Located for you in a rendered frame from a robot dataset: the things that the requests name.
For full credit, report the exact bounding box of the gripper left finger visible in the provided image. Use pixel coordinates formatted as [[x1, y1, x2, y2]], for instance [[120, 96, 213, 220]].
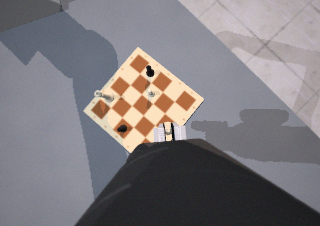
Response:
[[153, 123, 166, 142]]

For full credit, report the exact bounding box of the white pawn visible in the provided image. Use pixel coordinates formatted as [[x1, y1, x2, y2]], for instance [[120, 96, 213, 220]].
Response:
[[147, 89, 155, 97]]

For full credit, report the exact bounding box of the white king chess piece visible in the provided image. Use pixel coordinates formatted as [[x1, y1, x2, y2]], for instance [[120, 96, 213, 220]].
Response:
[[95, 90, 114, 102]]

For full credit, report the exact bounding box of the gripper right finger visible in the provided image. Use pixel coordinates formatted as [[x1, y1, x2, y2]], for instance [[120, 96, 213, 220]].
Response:
[[171, 122, 187, 140]]

